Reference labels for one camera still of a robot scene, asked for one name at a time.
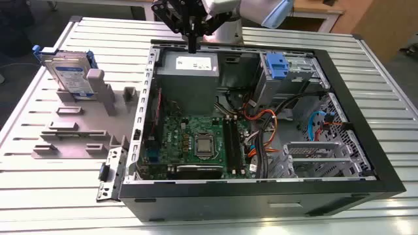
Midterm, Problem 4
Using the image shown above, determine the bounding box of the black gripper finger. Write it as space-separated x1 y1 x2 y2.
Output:
192 11 241 53
151 0 194 53

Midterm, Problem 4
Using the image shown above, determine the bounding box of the hard disk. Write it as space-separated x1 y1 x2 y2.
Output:
32 45 99 101

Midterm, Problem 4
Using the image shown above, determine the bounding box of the metal disk bay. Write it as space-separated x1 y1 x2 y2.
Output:
282 141 369 179

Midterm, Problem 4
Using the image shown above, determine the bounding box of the blue drive latch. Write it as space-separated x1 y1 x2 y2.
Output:
266 52 291 81

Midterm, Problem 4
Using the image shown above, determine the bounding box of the grey power supply unit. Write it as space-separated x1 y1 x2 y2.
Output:
152 52 220 118

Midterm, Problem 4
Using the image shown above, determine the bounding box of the wooden desk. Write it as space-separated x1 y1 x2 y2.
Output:
287 4 347 34

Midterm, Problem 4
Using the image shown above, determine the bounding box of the metal optical drive cage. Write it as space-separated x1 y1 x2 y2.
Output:
251 50 329 110

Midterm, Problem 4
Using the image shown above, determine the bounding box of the CPU socket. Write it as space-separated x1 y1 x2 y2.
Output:
192 132 219 161

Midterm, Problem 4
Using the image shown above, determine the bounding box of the green motherboard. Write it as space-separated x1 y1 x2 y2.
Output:
139 115 259 181

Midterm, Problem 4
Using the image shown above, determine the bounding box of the grey parts rack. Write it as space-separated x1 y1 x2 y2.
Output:
31 68 143 160

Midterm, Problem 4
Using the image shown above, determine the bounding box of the black RAM slot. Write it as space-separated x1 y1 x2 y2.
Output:
223 116 235 175
227 116 239 175
231 116 243 175
235 116 247 175

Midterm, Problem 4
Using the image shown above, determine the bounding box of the silver CPU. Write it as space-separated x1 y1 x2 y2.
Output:
195 138 215 154

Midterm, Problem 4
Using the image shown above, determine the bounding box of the green RAM stick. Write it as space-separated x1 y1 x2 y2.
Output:
55 132 90 138

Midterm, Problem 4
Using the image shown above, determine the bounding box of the blue VGA port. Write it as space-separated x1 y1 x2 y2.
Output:
147 149 162 164

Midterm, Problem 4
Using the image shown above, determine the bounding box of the black office chair base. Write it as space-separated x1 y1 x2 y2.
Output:
398 36 418 55

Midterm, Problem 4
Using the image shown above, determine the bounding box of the black graphics card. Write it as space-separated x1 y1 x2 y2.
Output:
166 163 226 181

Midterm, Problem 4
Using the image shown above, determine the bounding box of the black open PC case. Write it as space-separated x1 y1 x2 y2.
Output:
118 38 407 222

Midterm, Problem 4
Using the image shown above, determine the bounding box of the white metal desk frame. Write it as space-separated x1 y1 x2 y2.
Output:
130 0 155 22

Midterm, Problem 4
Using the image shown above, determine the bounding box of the yellow black power cable bundle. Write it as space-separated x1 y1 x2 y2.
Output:
214 101 246 118

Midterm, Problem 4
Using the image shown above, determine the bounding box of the orange wire bundle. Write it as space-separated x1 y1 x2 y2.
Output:
243 109 281 157

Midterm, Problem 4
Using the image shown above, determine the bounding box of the blue data wire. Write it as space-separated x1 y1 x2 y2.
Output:
307 110 334 142

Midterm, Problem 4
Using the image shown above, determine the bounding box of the orange disk power wire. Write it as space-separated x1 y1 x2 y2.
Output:
319 115 350 134

